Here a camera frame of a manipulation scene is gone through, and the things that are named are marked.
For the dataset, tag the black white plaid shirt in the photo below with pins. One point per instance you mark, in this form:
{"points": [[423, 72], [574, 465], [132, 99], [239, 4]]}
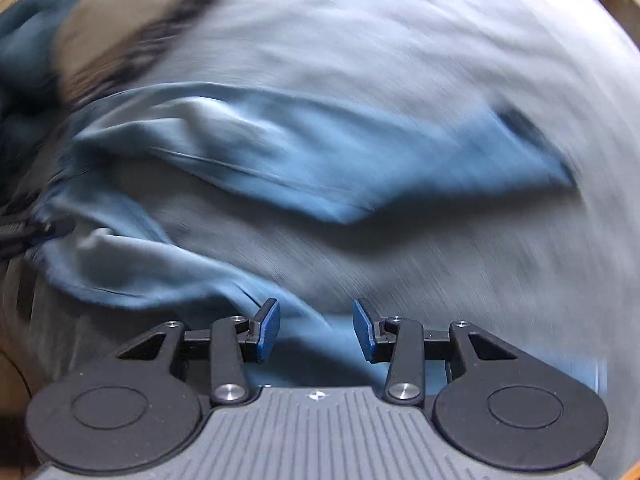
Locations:
{"points": [[165, 25]]}

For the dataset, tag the bed with grey sheet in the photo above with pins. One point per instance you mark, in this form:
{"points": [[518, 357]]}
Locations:
{"points": [[450, 60]]}

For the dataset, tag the teal blue duvet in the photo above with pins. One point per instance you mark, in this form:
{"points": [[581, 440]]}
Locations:
{"points": [[25, 45]]}

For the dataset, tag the blue denim jeans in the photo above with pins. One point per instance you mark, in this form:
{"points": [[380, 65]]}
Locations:
{"points": [[300, 150]]}

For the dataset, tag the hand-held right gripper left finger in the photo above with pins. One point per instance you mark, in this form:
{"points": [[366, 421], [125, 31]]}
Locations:
{"points": [[269, 330]]}

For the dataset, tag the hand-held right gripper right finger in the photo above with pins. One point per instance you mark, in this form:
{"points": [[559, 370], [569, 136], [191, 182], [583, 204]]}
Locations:
{"points": [[364, 330]]}

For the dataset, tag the cream fleece blanket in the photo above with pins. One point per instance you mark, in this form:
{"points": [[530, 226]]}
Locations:
{"points": [[100, 25]]}

